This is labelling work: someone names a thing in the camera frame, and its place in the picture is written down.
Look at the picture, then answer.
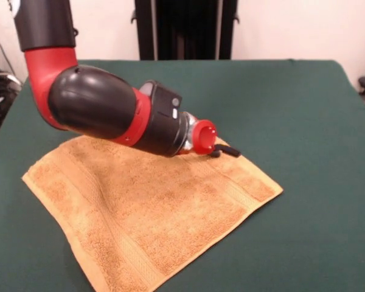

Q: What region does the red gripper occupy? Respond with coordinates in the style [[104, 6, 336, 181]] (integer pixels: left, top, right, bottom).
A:
[[190, 119, 242, 159]]

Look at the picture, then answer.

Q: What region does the orange-tan terry towel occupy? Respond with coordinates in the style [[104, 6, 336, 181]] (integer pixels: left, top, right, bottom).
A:
[[21, 135, 284, 292]]

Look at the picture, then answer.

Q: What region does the dark green table cloth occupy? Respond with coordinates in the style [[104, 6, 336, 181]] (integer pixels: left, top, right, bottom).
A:
[[0, 59, 365, 292]]

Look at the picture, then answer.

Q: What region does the black stand frame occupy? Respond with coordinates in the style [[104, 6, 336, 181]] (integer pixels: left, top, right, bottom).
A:
[[129, 0, 241, 61]]

